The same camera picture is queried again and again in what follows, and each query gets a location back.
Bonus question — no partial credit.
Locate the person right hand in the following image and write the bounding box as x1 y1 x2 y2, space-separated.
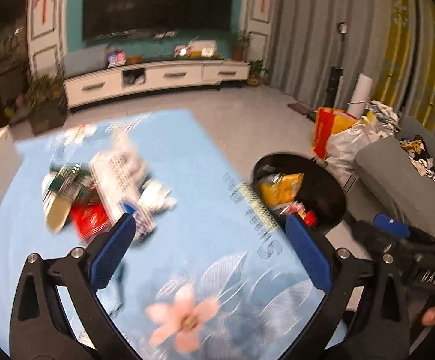
421 306 435 328

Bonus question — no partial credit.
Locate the white bag with red item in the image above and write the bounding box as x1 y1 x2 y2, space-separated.
112 128 149 189

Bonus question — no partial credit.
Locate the grey sofa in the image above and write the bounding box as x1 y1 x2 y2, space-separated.
346 115 435 238

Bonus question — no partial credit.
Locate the potted plant on floor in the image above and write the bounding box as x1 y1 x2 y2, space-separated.
246 59 270 87

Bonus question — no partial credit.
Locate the large black television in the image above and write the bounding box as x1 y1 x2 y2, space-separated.
82 0 232 40

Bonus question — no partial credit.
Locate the white tv cabinet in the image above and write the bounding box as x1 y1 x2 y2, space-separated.
64 58 250 109

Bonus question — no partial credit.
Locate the white plastic bag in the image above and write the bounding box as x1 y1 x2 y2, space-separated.
326 116 398 187

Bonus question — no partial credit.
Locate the red cigarette box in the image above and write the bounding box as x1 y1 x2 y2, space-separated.
69 202 110 244

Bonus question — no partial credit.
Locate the floral blue tablecloth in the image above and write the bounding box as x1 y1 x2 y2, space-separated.
0 111 323 359

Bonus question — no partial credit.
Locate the red foil wrapper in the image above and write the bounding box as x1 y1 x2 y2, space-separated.
300 211 318 227

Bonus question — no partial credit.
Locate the yellow snack bag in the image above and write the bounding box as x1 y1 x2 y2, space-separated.
258 173 304 208

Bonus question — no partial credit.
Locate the dark green snack bag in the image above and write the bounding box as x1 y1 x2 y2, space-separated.
48 163 94 203

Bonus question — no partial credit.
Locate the red yellow shopping bag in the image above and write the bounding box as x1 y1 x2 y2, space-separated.
313 107 357 159

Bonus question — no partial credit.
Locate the potted plant on cabinet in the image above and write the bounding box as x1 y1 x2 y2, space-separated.
229 30 251 62

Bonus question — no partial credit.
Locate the white tissue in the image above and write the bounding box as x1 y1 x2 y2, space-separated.
139 179 178 213

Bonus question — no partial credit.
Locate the black trash bin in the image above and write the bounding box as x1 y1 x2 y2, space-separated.
251 152 347 233

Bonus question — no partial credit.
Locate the upright vacuum cleaner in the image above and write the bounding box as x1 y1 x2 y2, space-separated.
324 21 348 108

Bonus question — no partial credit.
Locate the striped paper cup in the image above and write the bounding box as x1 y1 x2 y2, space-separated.
41 172 72 234

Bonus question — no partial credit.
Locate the clear printed plastic bag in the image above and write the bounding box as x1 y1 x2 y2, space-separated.
89 151 156 244

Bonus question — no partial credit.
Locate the plants stand at left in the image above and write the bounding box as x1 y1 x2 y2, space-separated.
25 73 68 136

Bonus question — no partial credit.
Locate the white paper roll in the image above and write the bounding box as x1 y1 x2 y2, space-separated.
347 73 373 119

